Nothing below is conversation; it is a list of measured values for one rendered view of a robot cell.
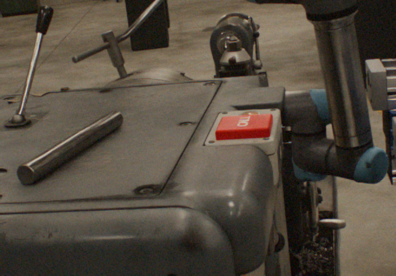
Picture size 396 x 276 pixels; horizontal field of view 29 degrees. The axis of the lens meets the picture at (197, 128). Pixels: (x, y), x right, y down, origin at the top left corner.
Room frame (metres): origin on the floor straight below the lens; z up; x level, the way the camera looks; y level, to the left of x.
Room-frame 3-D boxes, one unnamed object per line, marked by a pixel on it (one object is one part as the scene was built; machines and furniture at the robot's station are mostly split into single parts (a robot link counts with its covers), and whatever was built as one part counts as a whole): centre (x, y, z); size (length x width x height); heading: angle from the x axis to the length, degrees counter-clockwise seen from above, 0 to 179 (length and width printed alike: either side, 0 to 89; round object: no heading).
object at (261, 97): (0.99, -0.08, 1.24); 0.09 x 0.08 x 0.03; 169
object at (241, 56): (1.91, -0.12, 1.13); 0.08 x 0.08 x 0.03
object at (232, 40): (1.91, -0.12, 1.17); 0.04 x 0.04 x 0.03
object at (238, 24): (2.49, -0.15, 1.01); 0.30 x 0.20 x 0.29; 169
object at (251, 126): (0.83, -0.05, 1.26); 0.06 x 0.06 x 0.02; 79
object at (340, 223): (1.80, -0.31, 0.69); 0.08 x 0.03 x 0.03; 79
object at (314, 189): (1.92, -0.27, 0.75); 0.27 x 0.10 x 0.23; 169
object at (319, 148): (1.54, -0.24, 0.98); 0.11 x 0.08 x 0.11; 39
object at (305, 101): (1.55, -0.24, 1.07); 0.11 x 0.08 x 0.09; 79
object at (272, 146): (0.85, -0.06, 1.23); 0.13 x 0.08 x 0.05; 169
